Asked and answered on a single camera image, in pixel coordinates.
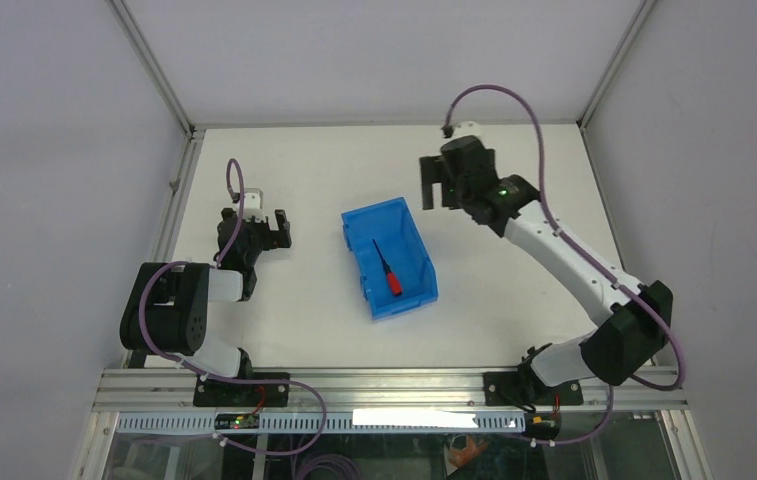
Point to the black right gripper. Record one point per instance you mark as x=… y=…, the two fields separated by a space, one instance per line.
x=442 y=177

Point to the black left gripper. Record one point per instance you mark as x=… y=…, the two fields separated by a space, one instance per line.
x=261 y=235

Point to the red handled screwdriver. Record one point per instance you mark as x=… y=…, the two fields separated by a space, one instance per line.
x=391 y=278

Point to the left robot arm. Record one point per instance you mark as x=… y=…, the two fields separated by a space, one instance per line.
x=166 y=313

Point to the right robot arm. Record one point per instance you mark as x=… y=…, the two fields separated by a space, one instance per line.
x=631 y=317

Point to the blue plastic bin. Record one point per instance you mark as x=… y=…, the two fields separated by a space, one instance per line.
x=391 y=224

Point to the orange object under table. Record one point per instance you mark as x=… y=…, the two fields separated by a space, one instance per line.
x=461 y=449

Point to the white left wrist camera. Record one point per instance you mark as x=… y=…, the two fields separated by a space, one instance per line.
x=252 y=202

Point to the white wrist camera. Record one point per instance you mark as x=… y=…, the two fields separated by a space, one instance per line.
x=252 y=202
x=461 y=129

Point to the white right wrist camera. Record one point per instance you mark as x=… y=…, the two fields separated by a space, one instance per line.
x=461 y=129

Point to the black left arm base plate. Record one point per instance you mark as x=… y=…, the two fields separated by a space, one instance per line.
x=240 y=392

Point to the aluminium frame rail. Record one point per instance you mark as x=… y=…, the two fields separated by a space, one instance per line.
x=342 y=389

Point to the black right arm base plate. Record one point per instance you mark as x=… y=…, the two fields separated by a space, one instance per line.
x=512 y=388

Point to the white slotted cable duct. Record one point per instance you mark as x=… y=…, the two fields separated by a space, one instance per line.
x=358 y=421

